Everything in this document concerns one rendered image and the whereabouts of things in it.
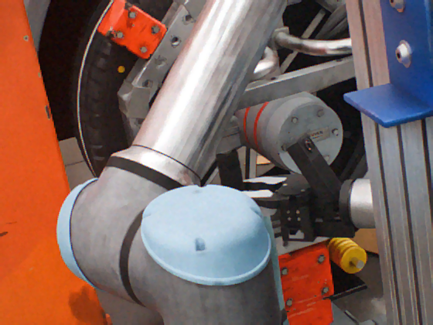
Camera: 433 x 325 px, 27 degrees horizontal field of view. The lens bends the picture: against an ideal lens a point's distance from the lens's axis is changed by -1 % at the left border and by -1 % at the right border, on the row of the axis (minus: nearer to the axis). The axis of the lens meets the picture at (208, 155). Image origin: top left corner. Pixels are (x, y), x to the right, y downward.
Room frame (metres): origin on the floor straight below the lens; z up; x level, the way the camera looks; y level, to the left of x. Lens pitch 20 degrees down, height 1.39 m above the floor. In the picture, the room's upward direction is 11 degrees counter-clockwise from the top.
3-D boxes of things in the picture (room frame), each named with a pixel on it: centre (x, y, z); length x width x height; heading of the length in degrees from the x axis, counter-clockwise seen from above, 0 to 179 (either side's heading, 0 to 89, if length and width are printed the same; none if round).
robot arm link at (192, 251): (0.81, 0.02, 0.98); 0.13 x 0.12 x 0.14; 39
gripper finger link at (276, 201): (1.31, -0.09, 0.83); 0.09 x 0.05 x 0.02; 70
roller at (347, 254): (1.77, -0.22, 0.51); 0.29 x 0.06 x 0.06; 16
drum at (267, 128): (1.57, -0.15, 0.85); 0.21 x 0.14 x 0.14; 16
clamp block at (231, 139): (1.40, -0.02, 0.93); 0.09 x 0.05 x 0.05; 16
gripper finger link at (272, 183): (1.38, -0.07, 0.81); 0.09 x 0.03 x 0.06; 51
